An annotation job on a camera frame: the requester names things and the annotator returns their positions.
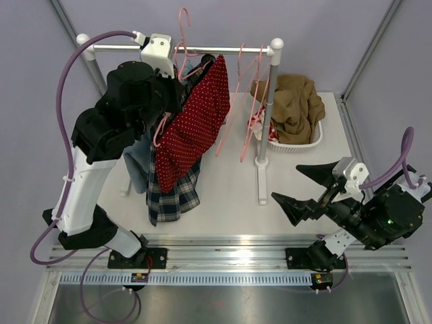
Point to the light blue denim skirt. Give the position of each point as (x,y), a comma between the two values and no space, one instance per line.
(137,160)

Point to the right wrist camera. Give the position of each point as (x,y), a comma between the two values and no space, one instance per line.
(352,173)

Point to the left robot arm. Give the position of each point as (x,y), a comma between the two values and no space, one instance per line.
(81,227)

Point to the red polka dot skirt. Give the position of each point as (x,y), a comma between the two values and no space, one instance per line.
(194,131)

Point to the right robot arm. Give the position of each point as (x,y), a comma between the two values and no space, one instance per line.
(395,211)

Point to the left circuit board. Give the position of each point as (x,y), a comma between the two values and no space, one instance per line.
(140,277)

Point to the aluminium mounting rail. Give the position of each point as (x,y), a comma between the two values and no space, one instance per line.
(194,261)

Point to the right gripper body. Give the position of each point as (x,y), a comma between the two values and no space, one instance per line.
(331,202)

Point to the brown tan skirt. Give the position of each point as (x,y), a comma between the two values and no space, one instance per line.
(297,110)

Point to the white perforated plastic basket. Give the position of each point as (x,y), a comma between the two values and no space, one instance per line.
(298,148)

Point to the silver white clothes rack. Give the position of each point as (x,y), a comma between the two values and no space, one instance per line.
(236,50)

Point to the red poppy print skirt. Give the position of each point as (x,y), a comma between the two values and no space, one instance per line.
(256,126)

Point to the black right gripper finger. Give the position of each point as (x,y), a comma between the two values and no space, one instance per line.
(296,210)
(321,174)

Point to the dark plaid skirt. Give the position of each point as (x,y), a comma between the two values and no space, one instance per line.
(168,207)

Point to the right circuit board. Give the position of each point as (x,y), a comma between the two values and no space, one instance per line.
(322,279)

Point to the circuit board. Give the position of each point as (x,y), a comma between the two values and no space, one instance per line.
(140,277)
(322,279)

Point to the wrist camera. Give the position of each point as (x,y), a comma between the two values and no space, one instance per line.
(156,50)
(352,173)

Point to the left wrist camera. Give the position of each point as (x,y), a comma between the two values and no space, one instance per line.
(156,50)

